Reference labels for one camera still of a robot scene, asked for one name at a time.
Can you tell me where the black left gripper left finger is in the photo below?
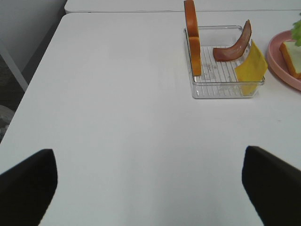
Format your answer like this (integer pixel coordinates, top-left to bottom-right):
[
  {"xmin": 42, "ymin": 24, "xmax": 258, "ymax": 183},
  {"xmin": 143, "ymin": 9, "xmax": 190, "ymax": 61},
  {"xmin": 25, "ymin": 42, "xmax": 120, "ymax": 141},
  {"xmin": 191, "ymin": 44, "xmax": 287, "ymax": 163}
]
[{"xmin": 0, "ymin": 149, "xmax": 58, "ymax": 226}]

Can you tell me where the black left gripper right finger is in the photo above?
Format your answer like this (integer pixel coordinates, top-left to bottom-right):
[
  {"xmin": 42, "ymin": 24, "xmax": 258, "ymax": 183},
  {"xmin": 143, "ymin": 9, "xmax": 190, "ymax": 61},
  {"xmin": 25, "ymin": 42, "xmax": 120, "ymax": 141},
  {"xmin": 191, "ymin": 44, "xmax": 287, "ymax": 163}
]
[{"xmin": 242, "ymin": 146, "xmax": 301, "ymax": 226}]

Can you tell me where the yellow cheese slice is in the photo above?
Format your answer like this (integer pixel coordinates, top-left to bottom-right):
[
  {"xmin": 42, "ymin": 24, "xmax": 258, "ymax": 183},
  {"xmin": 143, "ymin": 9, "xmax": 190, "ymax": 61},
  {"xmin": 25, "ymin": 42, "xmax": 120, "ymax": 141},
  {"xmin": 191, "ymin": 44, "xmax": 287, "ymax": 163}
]
[{"xmin": 235, "ymin": 40, "xmax": 268, "ymax": 96}]

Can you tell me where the bread slice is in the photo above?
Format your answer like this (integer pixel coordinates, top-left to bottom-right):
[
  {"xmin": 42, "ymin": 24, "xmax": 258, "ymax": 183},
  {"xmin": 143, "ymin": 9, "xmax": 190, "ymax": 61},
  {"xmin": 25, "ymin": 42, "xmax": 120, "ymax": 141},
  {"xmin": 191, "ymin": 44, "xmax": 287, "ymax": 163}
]
[
  {"xmin": 184, "ymin": 0, "xmax": 202, "ymax": 76},
  {"xmin": 279, "ymin": 41, "xmax": 301, "ymax": 79}
]

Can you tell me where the bacon strip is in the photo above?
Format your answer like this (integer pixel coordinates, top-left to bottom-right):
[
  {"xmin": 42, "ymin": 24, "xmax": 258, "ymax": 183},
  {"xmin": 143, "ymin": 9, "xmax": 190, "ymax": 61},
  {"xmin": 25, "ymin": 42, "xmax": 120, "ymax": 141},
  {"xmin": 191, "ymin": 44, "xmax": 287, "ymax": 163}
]
[{"xmin": 213, "ymin": 20, "xmax": 252, "ymax": 62}]

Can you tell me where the green lettuce leaf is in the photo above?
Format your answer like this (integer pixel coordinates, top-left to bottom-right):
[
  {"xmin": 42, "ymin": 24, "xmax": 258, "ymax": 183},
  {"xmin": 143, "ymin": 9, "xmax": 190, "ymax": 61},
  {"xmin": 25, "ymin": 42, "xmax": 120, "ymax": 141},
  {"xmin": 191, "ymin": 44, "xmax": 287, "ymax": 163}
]
[{"xmin": 291, "ymin": 20, "xmax": 301, "ymax": 47}]

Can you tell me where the left clear plastic tray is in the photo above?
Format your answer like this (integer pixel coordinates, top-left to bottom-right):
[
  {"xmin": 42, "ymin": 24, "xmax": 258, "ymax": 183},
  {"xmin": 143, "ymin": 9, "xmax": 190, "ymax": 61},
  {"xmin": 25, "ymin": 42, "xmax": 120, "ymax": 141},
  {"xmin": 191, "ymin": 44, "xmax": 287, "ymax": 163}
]
[{"xmin": 183, "ymin": 25, "xmax": 265, "ymax": 99}]

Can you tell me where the grey table leg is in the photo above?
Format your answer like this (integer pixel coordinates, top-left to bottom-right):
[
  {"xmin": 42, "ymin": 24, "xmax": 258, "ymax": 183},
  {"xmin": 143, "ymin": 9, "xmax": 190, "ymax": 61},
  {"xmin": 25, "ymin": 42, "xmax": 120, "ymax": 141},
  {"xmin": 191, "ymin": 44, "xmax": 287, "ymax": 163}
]
[{"xmin": 0, "ymin": 41, "xmax": 28, "ymax": 92}]

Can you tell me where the pink round plate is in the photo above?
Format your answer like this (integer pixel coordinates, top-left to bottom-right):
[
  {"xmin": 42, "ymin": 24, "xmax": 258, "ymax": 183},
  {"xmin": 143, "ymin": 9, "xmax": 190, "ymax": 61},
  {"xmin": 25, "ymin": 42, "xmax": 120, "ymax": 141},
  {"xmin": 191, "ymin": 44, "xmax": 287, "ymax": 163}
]
[{"xmin": 267, "ymin": 30, "xmax": 301, "ymax": 91}]

